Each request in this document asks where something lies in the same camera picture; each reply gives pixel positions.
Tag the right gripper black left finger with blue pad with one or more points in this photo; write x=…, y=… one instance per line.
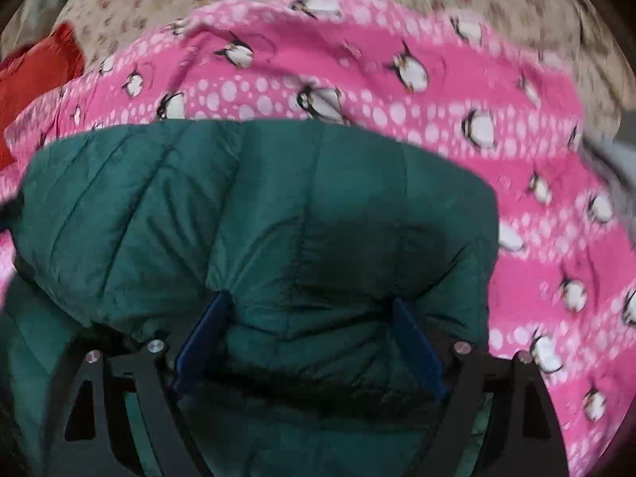
x=89, y=431

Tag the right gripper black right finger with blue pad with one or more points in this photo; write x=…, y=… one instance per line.
x=522, y=437

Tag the dark green puffer jacket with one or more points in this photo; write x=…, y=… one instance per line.
x=314, y=231

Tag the pink penguin print blanket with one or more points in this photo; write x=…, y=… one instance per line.
x=564, y=284

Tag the grey cloth at right edge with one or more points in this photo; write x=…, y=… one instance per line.
x=613, y=159

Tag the red ruffled pillow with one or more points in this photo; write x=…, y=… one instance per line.
x=34, y=69

